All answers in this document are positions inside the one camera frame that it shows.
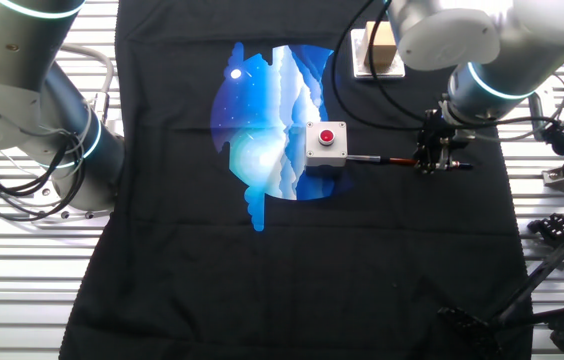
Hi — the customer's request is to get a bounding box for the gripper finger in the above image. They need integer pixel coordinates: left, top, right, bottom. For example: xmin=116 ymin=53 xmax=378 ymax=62
xmin=414 ymin=142 xmax=437 ymax=175
xmin=435 ymin=144 xmax=456 ymax=174

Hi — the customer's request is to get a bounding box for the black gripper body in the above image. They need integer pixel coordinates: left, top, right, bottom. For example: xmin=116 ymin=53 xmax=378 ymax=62
xmin=418 ymin=109 xmax=474 ymax=152

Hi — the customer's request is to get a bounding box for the brown brush with clear cap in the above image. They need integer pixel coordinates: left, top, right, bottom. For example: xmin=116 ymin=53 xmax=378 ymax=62
xmin=346 ymin=154 xmax=474 ymax=171

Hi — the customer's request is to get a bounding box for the grey box with red button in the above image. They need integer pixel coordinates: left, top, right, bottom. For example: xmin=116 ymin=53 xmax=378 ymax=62
xmin=304 ymin=120 xmax=349 ymax=169

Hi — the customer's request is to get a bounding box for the wooden block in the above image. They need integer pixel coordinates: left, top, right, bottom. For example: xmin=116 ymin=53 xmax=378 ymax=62
xmin=363 ymin=20 xmax=398 ymax=71

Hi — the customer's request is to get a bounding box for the black cloth with blue print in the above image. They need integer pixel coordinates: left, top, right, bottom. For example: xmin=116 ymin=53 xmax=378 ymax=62
xmin=59 ymin=0 xmax=534 ymax=360

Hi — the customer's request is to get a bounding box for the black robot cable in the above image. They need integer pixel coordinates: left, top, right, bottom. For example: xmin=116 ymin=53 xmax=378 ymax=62
xmin=367 ymin=4 xmax=564 ymax=157
xmin=330 ymin=0 xmax=426 ymax=133

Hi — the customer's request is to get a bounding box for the grey base cable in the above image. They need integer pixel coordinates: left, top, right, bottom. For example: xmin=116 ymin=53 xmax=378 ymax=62
xmin=56 ymin=42 xmax=116 ymax=126

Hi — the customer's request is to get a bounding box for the black base cable bundle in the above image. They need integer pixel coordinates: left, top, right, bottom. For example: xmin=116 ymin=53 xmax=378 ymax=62
xmin=0 ymin=119 xmax=88 ymax=222

